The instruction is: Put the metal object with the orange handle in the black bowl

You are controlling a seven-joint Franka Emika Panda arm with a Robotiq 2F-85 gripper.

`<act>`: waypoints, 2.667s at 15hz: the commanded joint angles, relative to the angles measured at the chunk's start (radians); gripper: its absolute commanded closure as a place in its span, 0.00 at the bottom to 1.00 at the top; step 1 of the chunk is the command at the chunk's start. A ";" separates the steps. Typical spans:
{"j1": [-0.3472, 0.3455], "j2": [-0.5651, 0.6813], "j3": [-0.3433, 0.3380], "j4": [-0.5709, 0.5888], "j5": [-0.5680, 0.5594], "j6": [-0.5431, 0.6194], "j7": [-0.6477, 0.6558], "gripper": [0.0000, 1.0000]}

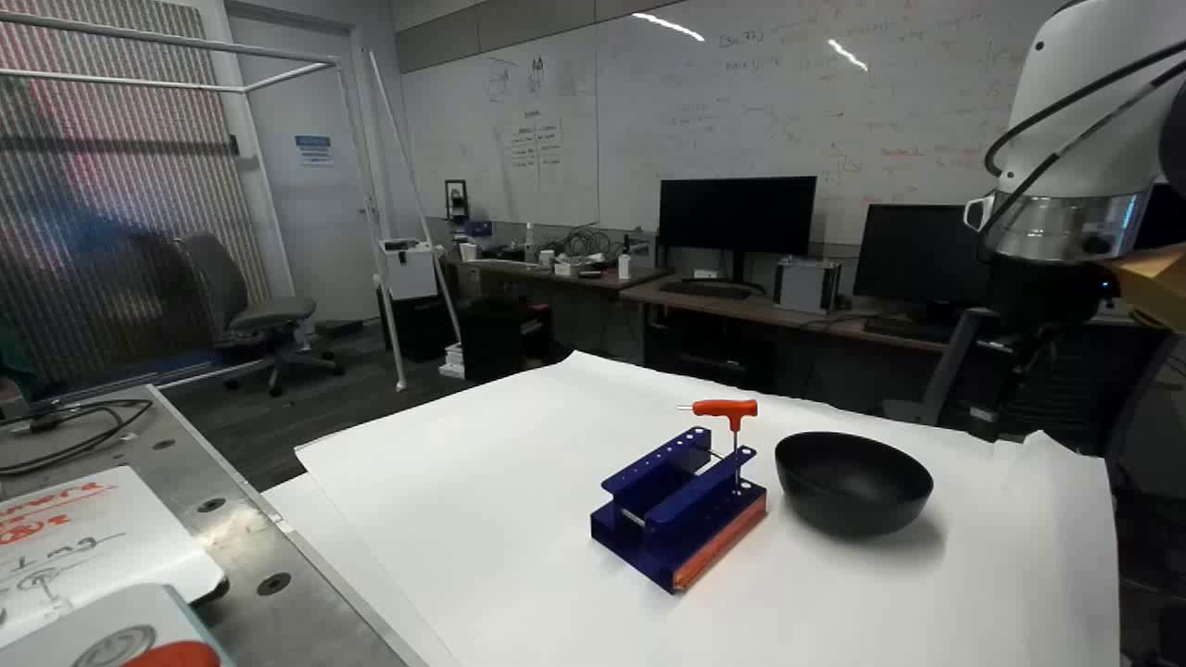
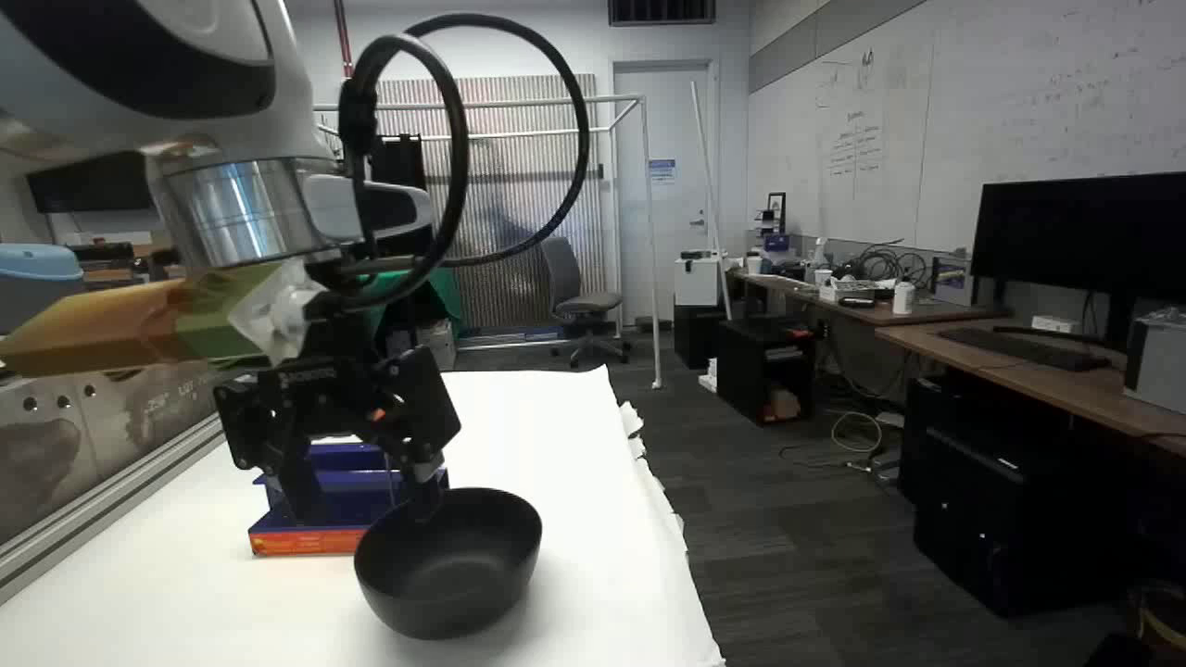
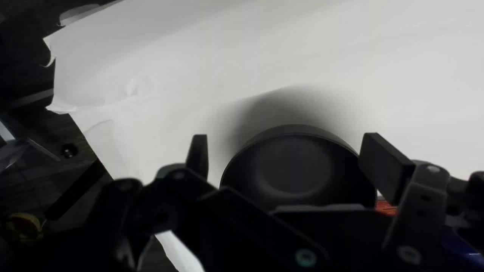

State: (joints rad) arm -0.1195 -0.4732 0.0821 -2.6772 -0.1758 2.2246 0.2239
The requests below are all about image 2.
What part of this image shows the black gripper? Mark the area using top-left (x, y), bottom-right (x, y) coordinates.
top-left (211, 343), bottom-right (462, 527)

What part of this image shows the black bowl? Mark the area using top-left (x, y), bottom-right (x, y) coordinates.
top-left (352, 486), bottom-right (544, 644)

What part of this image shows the green chair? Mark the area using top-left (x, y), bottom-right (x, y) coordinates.
top-left (366, 264), bottom-right (470, 343)

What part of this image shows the white table cover sheet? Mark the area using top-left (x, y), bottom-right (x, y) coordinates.
top-left (0, 363), bottom-right (729, 667)

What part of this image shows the yellow green cardboard box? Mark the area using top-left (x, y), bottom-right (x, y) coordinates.
top-left (0, 264), bottom-right (291, 379)

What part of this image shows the grey office chair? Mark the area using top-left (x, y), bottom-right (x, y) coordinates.
top-left (539, 232), bottom-right (634, 369)

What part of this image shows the light blue plastic lid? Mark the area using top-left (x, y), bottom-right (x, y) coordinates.
top-left (0, 239), bottom-right (88, 290)

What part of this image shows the black low cabinet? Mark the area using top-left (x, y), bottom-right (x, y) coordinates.
top-left (716, 314), bottom-right (823, 431)

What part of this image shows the white door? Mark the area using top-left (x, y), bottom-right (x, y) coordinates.
top-left (613, 59), bottom-right (722, 332)

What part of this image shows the cluttered wooden lab bench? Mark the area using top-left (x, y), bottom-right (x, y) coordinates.
top-left (725, 264), bottom-right (1011, 331)

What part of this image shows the ceiling air vent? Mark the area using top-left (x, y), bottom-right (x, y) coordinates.
top-left (604, 0), bottom-right (722, 30)

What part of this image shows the black keyboard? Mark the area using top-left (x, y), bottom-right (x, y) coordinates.
top-left (933, 321), bottom-right (1116, 375)

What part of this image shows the wooden desk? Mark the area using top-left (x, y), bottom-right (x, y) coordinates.
top-left (870, 314), bottom-right (1186, 443)

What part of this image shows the black computer monitor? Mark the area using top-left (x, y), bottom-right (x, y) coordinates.
top-left (969, 171), bottom-right (1186, 342)

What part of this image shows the white grey box device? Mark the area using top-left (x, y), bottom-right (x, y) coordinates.
top-left (1121, 306), bottom-right (1186, 419)

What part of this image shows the blue object with orange handle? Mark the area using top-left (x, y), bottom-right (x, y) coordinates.
top-left (244, 434), bottom-right (421, 558)

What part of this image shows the aluminium table rail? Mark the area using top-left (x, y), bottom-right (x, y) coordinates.
top-left (0, 412), bottom-right (232, 601)

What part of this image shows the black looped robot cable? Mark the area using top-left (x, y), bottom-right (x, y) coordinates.
top-left (333, 9), bottom-right (597, 312)

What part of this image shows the white metal pipe frame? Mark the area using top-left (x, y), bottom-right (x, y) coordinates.
top-left (310, 93), bottom-right (667, 391)

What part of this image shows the wall whiteboard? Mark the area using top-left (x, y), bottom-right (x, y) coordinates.
top-left (746, 0), bottom-right (1186, 256)

